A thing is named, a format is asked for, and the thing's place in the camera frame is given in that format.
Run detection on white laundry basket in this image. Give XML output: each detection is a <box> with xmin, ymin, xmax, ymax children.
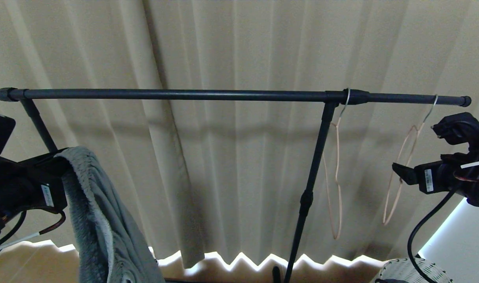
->
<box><xmin>371</xmin><ymin>257</ymin><xmax>454</xmax><ymax>283</ymax></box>

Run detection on black clothes rack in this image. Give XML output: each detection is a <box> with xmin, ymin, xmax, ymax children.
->
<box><xmin>0</xmin><ymin>87</ymin><xmax>472</xmax><ymax>283</ymax></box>

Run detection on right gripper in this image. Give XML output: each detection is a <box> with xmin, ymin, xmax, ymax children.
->
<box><xmin>414</xmin><ymin>159</ymin><xmax>466</xmax><ymax>195</ymax></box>

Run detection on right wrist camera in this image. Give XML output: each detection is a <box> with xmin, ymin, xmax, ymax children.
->
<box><xmin>431</xmin><ymin>112</ymin><xmax>479</xmax><ymax>158</ymax></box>

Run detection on black cable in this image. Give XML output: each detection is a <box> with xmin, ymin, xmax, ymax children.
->
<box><xmin>0</xmin><ymin>211</ymin><xmax>28</xmax><ymax>256</ymax></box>
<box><xmin>407</xmin><ymin>165</ymin><xmax>479</xmax><ymax>283</ymax></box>

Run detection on pink clothes hanger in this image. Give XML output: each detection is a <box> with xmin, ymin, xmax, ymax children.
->
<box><xmin>322</xmin><ymin>88</ymin><xmax>351</xmax><ymax>240</ymax></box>
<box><xmin>382</xmin><ymin>94</ymin><xmax>439</xmax><ymax>226</ymax></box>

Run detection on beige curtain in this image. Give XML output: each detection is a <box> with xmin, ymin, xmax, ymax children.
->
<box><xmin>0</xmin><ymin>0</ymin><xmax>479</xmax><ymax>272</ymax></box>

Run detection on pale grey shorts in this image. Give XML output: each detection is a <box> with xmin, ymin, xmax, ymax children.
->
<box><xmin>55</xmin><ymin>146</ymin><xmax>165</xmax><ymax>283</ymax></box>

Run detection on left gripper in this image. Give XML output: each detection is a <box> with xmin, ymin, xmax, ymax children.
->
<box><xmin>0</xmin><ymin>157</ymin><xmax>69</xmax><ymax>221</ymax></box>

